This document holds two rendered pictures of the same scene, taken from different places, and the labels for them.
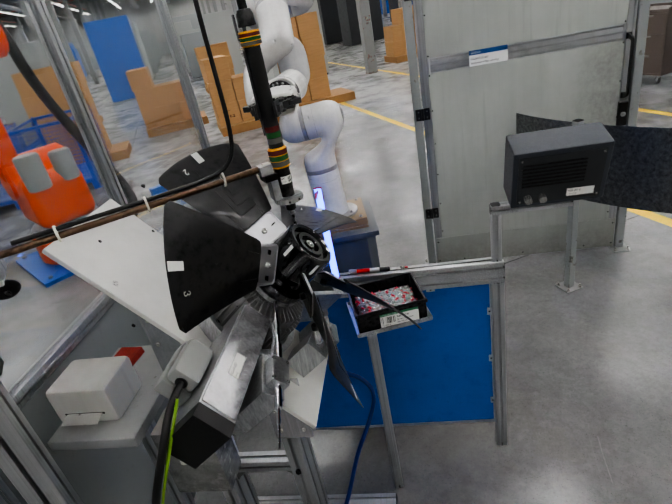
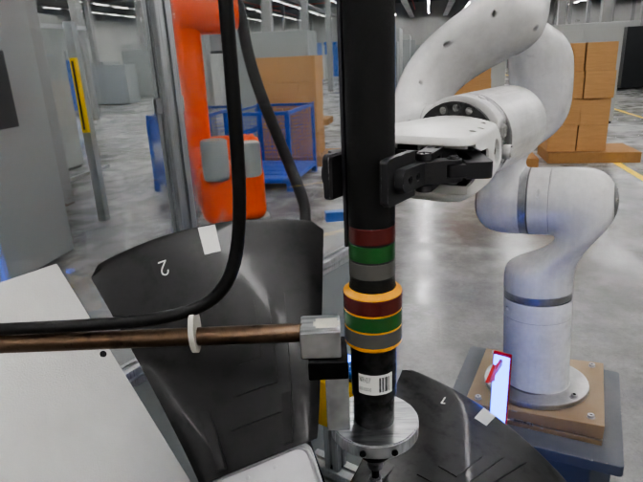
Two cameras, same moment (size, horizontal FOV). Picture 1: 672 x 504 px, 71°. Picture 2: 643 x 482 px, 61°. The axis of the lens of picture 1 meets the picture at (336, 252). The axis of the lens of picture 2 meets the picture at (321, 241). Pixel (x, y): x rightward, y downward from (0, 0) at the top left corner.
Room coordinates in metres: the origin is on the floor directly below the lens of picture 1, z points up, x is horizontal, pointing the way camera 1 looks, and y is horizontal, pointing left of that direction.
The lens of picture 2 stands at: (0.71, -0.04, 1.59)
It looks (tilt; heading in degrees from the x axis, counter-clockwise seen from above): 19 degrees down; 25
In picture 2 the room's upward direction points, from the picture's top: 3 degrees counter-clockwise
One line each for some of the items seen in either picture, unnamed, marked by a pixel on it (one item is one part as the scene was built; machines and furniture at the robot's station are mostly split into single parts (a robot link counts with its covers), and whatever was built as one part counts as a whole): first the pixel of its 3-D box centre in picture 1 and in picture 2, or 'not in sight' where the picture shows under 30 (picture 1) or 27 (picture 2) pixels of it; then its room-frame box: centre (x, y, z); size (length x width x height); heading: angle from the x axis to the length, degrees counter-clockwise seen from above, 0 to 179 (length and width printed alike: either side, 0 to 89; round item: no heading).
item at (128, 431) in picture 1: (127, 390); not in sight; (1.05, 0.64, 0.85); 0.36 x 0.24 x 0.03; 169
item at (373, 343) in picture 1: (385, 410); not in sight; (1.21, -0.06, 0.40); 0.03 x 0.03 x 0.80; 4
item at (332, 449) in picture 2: not in sight; (334, 437); (1.47, 0.30, 0.92); 0.03 x 0.03 x 0.12; 79
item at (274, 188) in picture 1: (280, 181); (361, 378); (1.05, 0.09, 1.35); 0.09 x 0.07 x 0.10; 114
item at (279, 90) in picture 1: (276, 100); (433, 151); (1.16, 0.06, 1.51); 0.11 x 0.10 x 0.07; 169
